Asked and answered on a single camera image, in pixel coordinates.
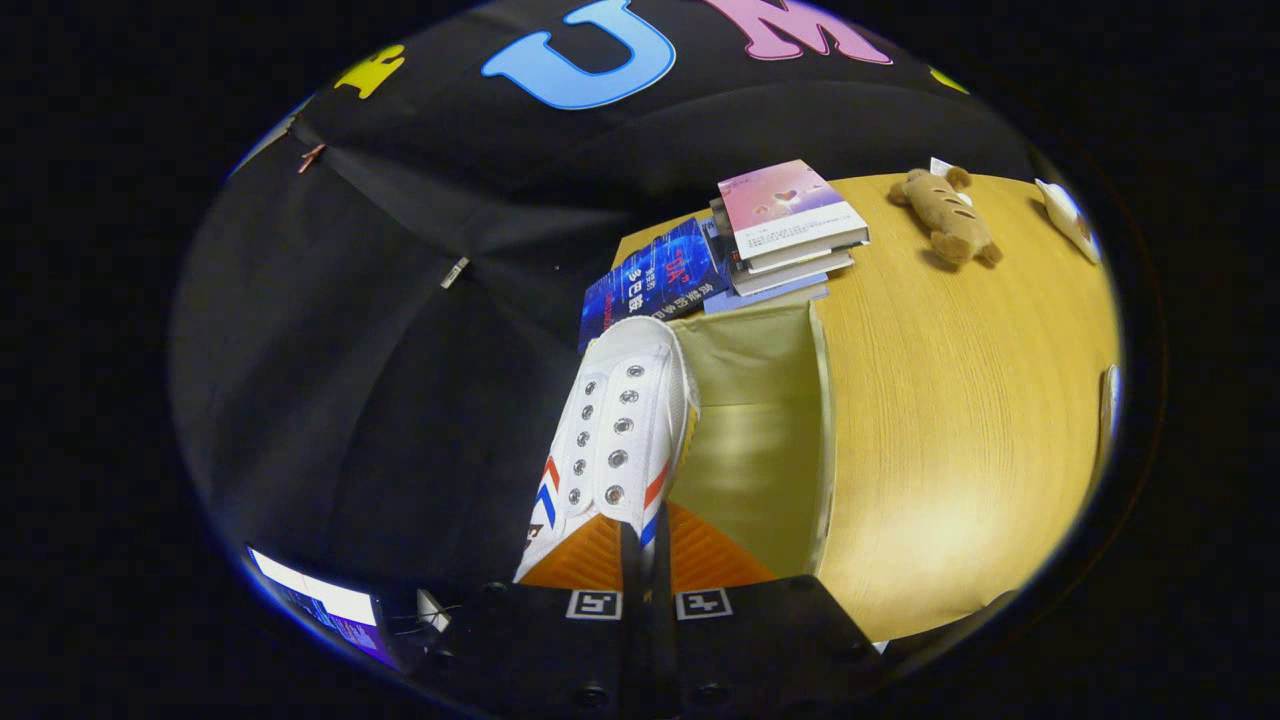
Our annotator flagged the black backdrop cloth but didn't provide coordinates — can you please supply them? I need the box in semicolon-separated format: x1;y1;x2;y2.
170;0;1041;611

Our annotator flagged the white striped canvas shoe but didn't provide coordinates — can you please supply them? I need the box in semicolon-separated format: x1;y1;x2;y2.
1098;363;1123;441
513;316;701;584

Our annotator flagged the lit computer monitor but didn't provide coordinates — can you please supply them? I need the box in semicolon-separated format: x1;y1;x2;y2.
245;546;401;669

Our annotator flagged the pale blue cover book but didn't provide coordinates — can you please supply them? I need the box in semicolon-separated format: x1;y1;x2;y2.
700;275;831;316

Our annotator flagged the brown plush toy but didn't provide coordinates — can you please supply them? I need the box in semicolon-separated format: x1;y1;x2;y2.
888;158;1004;268

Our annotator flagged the pale green storage box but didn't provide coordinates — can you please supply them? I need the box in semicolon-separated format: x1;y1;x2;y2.
660;300;837;583

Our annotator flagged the white plush toy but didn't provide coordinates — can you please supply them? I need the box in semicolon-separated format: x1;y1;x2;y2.
1035;178;1101;264

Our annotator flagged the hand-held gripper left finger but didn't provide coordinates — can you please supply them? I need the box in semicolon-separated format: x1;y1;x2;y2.
415;515;646;717

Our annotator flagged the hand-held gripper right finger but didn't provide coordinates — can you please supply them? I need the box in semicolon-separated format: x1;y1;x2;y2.
650;502;889;717

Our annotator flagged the pink cover book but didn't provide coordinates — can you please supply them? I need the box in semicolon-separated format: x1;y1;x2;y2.
716;159;871;273

